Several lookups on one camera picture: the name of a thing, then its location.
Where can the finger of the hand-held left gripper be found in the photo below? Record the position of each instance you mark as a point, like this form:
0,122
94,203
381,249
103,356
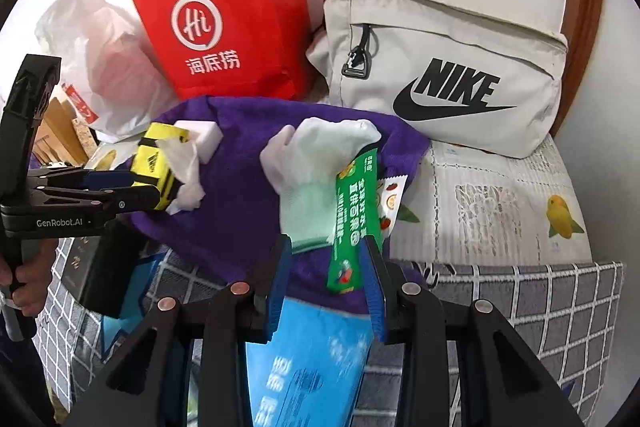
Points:
130,199
105,179

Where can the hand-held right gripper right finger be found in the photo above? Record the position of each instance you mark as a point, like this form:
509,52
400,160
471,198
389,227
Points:
376,292

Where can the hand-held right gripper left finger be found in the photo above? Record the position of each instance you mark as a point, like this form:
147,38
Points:
280,287

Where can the yellow black packet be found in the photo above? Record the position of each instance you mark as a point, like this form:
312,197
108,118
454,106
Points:
150,162

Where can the white tissue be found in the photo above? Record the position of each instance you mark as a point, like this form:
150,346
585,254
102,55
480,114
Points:
187,177

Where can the green snack packet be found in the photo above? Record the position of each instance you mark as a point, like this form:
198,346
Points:
350,227

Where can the white snack packet tomato print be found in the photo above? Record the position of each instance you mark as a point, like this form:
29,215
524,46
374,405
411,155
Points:
390,202

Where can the white sponge block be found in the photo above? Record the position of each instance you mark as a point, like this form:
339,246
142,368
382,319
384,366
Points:
200,132

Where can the person's left hand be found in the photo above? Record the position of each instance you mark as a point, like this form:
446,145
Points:
37,277

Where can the light wooden headboard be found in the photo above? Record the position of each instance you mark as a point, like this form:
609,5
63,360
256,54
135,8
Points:
55,127

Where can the dark green tin box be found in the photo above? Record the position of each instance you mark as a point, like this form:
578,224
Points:
100,272

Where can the blue tissue pack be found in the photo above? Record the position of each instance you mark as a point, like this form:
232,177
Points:
310,367

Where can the white plastic shopping bag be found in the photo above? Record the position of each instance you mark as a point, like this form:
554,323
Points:
110,72

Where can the purple towel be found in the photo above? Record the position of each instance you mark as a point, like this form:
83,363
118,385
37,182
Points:
240,187

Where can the grey checkered blanket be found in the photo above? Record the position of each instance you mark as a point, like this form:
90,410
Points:
550,307

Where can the red paper shopping bag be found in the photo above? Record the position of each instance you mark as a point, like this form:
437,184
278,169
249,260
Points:
230,7

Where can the grey waist bag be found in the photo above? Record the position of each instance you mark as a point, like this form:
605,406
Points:
450,72

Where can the brown wooden door frame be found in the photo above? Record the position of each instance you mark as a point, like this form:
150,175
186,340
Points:
585,17

